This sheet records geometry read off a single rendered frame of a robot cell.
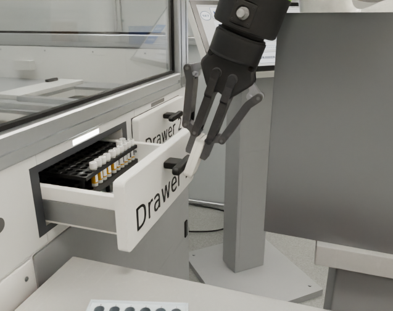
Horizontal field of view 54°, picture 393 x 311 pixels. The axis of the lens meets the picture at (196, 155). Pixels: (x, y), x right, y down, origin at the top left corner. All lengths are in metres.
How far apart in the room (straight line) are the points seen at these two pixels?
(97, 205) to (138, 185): 0.07
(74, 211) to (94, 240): 0.19
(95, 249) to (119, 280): 0.19
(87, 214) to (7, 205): 0.11
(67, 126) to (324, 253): 0.49
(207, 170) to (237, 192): 0.77
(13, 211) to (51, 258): 0.13
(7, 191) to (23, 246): 0.09
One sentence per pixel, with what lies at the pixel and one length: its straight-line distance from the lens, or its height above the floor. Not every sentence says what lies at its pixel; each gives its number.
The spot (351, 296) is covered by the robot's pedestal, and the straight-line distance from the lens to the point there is 0.82.
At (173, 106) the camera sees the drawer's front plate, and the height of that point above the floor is 0.92.
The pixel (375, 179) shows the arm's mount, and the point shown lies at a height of 0.89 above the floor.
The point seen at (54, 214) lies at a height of 0.85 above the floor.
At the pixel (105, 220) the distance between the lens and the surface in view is 0.58.
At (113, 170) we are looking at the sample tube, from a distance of 0.70.
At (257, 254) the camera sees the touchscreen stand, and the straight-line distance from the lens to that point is 1.85.
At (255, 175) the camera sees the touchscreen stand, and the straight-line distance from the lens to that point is 1.64.
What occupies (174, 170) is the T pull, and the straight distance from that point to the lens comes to 0.60.
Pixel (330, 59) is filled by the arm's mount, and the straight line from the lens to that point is 0.63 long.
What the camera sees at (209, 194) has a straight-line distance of 2.44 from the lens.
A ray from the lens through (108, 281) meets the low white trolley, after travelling 0.62.
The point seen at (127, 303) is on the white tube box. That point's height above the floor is 0.80.
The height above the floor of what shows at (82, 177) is 0.90.
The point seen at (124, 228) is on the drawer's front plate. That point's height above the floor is 0.86.
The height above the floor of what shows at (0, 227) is 0.87.
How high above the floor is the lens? 1.13
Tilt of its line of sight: 19 degrees down
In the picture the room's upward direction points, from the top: straight up
